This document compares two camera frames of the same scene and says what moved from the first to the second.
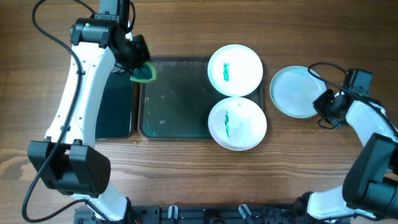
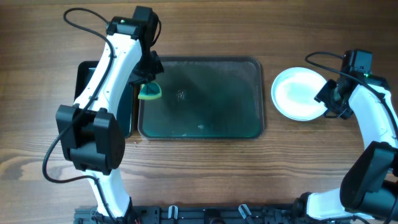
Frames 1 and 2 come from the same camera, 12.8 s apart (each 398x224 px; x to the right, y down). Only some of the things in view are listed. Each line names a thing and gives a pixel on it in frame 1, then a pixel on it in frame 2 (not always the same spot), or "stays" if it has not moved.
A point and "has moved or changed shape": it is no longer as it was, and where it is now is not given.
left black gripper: [140, 54] to [149, 69]
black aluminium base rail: [175, 214] stays
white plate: [293, 90] stays
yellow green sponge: [145, 73] has moved or changed shape
